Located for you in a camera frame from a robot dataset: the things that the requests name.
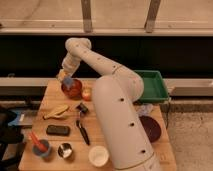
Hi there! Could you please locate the orange carrot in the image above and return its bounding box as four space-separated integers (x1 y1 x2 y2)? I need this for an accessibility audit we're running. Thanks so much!
30 132 47 153

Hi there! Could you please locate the clear plastic bag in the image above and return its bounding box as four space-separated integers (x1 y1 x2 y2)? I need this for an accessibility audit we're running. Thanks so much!
137 103 154 117

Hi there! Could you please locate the small metal cup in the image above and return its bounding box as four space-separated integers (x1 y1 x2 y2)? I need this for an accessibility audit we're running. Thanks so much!
58 143 73 159

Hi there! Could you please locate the black rectangular case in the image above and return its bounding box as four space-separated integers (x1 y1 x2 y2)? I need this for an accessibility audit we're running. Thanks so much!
46 125 70 136

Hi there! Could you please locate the blue sponge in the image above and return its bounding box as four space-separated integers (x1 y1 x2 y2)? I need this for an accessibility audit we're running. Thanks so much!
63 77 73 88

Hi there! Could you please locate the green tray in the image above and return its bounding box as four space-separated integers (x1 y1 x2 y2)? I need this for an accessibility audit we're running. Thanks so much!
136 70 169 103

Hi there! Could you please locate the white cup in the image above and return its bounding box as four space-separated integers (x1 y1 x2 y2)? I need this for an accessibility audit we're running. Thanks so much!
88 146 109 167

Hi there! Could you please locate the banana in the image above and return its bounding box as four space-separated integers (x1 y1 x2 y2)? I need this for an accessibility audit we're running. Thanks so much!
43 105 69 120

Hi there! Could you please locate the small black clip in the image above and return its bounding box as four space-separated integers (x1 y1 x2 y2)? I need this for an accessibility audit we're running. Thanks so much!
77 103 89 114

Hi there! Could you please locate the red bowl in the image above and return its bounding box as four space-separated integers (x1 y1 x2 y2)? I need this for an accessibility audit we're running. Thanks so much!
61 79 82 98

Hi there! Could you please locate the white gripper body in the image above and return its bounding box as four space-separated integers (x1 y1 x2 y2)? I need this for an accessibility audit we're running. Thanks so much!
57 53 81 81

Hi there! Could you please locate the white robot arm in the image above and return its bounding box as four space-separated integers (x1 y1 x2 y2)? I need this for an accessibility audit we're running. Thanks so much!
62 38 162 171

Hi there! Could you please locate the black chair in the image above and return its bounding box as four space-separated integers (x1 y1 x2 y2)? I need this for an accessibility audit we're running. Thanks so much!
0 106 24 171

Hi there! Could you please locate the blue cup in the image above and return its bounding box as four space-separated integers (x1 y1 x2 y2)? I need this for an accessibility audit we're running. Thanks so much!
32 139 51 158

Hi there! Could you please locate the black handled tool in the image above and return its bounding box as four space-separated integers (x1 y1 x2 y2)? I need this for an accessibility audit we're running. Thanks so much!
76 112 90 146

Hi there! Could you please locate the apple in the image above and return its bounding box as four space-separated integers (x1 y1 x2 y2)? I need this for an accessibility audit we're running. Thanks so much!
82 88 92 101

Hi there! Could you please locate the purple bowl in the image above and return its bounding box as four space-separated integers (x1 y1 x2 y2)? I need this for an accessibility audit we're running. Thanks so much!
140 116 161 143

